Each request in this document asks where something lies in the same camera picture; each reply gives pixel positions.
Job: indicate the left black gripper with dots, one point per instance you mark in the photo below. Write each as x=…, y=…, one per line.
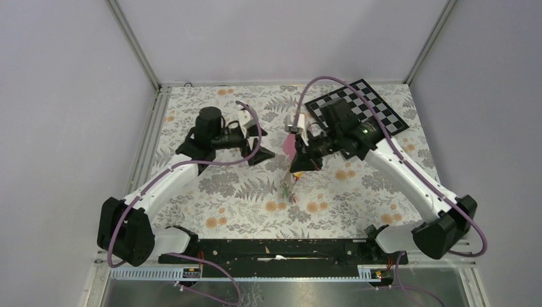
x=245, y=148

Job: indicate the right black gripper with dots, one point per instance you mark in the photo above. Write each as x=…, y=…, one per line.
x=305, y=158

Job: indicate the red tag key bunch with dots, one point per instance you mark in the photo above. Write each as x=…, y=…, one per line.
x=287, y=186

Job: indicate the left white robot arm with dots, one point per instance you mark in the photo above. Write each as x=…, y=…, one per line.
x=125, y=230

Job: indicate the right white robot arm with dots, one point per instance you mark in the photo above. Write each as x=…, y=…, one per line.
x=445, y=217

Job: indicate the pink transparent box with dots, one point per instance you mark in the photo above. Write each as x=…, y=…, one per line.
x=289, y=146

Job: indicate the floral table mat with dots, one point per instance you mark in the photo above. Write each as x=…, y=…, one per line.
x=237, y=201

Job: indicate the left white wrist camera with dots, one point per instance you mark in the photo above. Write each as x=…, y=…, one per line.
x=247, y=124

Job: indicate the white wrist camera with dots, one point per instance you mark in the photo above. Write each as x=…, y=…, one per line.
x=295, y=127
x=247, y=124

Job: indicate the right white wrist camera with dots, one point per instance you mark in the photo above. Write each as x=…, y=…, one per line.
x=295, y=127

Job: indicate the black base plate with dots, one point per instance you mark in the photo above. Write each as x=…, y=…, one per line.
x=281, y=258

